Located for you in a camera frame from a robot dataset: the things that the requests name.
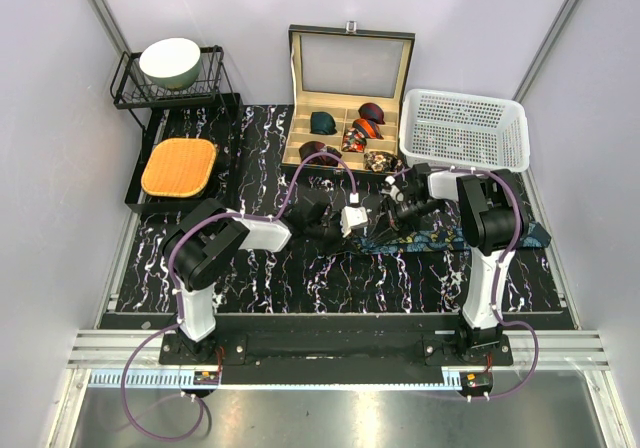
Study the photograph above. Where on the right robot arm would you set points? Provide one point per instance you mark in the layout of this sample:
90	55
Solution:
493	222

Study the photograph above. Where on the white plastic basket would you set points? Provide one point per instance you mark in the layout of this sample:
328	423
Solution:
467	131

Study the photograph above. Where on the white green bowl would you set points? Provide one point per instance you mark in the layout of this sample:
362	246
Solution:
172	63

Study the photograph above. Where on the black tie storage box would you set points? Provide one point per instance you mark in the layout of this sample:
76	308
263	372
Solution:
336	70

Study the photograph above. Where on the maroon striped rolled tie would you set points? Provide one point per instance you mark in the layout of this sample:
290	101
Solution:
373	112

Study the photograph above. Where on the beige floral rolled tie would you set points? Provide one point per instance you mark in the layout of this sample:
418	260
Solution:
382	162

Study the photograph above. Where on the blue patterned necktie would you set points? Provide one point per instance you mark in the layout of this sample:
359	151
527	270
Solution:
445	239

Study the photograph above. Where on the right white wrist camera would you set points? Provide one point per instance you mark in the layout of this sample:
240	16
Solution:
391	189

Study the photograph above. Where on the black tray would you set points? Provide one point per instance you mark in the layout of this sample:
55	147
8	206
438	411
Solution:
218	122

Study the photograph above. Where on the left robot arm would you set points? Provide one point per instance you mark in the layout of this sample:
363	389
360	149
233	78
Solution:
206	241

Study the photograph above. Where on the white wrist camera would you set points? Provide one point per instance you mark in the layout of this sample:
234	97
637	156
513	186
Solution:
353	216
391	189

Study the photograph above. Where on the dark green rolled tie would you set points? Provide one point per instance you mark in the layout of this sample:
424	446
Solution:
322	123

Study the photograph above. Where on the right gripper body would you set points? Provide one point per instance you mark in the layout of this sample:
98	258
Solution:
404	212

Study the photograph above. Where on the orange striped rolled tie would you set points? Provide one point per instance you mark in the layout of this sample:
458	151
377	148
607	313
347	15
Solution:
367	128

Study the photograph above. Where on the dark red rolled tie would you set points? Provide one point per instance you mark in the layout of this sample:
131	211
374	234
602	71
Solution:
319	154

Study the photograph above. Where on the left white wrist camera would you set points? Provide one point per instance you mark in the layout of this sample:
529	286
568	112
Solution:
353	216

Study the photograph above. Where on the black wire dish rack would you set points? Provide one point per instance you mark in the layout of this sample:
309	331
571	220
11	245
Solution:
131	89

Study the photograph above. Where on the red floral rolled tie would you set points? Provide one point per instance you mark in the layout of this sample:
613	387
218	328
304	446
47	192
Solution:
353	142

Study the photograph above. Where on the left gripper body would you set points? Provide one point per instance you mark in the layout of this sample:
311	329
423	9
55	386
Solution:
324	231

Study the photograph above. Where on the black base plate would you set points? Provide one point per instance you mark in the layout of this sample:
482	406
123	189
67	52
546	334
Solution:
317	358

